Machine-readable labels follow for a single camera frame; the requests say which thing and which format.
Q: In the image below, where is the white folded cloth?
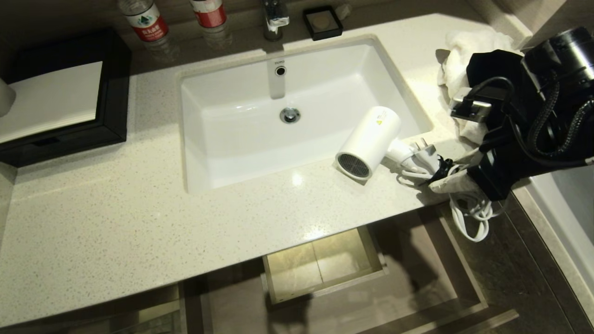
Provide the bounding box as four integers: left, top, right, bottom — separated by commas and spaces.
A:
0, 60, 104, 145

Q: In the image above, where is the black cord tie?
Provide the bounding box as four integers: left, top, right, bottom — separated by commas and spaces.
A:
433, 157, 454, 180

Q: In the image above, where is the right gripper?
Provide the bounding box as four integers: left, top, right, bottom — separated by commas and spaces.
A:
429, 91, 560, 201

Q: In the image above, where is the white hair dryer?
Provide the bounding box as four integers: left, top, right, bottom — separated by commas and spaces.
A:
335, 106, 440, 182

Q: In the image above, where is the black tray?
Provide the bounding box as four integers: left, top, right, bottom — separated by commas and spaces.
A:
0, 27, 133, 168

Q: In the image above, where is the white towel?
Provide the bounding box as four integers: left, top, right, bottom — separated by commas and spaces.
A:
436, 29, 526, 145

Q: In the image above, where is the wooden drawer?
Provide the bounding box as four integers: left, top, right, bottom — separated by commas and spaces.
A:
179, 204, 520, 334

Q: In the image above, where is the white sink basin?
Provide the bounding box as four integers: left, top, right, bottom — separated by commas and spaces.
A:
179, 37, 434, 194

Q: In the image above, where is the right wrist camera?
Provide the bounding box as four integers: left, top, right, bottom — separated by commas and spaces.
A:
449, 49, 527, 124

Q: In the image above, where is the white power cord with plug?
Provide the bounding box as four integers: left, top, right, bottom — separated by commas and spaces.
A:
396, 138, 496, 243

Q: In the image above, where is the white bathtub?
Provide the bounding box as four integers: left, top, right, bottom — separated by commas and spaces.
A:
510, 166, 594, 328

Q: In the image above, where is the black square soap dish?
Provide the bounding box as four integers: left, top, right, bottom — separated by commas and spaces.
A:
302, 5, 344, 42

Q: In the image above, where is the chrome faucet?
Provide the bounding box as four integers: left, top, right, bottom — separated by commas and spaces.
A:
261, 0, 291, 42

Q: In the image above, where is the coiled black cable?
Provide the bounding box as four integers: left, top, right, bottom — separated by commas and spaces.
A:
528, 70, 594, 158

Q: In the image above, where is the water bottle red label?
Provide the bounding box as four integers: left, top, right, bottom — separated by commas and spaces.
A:
189, 0, 228, 31
116, 0, 170, 48

